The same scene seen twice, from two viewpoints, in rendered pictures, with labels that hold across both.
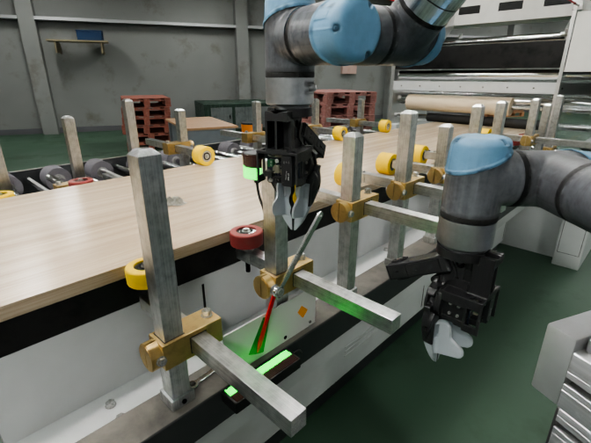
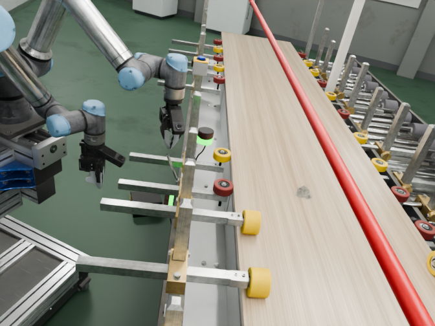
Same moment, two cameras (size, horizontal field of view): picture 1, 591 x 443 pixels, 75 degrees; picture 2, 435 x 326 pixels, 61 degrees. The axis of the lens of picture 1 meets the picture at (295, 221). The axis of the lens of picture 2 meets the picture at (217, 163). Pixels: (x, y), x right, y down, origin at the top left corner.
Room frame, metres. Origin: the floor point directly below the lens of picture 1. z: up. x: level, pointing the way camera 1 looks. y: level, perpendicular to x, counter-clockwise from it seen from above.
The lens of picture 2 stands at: (1.59, -0.83, 1.74)
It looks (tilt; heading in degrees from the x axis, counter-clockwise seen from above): 32 degrees down; 130
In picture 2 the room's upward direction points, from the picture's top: 11 degrees clockwise
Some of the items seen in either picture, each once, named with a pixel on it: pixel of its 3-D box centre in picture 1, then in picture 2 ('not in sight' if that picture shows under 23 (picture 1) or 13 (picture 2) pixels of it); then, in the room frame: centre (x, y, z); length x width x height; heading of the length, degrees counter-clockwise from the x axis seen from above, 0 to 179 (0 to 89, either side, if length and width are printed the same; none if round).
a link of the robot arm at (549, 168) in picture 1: (557, 181); (64, 121); (0.49, -0.34, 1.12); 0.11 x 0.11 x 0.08; 1
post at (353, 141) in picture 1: (348, 228); (182, 217); (0.90, -0.13, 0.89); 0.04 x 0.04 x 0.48; 46
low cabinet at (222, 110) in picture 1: (236, 116); not in sight; (9.57, 1.43, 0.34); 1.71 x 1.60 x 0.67; 111
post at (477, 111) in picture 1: (468, 170); not in sight; (1.44, -0.66, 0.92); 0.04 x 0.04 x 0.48; 46
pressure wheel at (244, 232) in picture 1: (247, 250); (221, 194); (0.85, 0.12, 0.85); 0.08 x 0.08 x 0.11
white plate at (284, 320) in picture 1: (274, 328); not in sight; (0.68, 0.04, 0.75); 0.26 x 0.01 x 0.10; 136
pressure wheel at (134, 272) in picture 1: (149, 287); (220, 161); (0.68, 0.29, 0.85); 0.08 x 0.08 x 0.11
